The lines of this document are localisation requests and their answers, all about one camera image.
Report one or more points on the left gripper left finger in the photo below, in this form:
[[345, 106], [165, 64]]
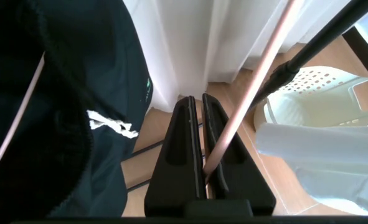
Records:
[[177, 180]]

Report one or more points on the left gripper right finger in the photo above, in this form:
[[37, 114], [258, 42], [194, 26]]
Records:
[[249, 189]]

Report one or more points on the white garment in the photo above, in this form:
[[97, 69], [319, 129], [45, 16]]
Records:
[[327, 155]]

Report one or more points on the pink clothes hanger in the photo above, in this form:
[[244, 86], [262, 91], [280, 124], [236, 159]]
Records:
[[258, 74], [15, 121]]

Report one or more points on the black shorts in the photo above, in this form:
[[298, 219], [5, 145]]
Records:
[[62, 109]]

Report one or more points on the white laundry basket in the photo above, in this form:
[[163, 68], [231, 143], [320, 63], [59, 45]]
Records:
[[311, 99]]

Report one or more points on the black clothes rack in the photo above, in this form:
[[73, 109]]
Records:
[[311, 46]]

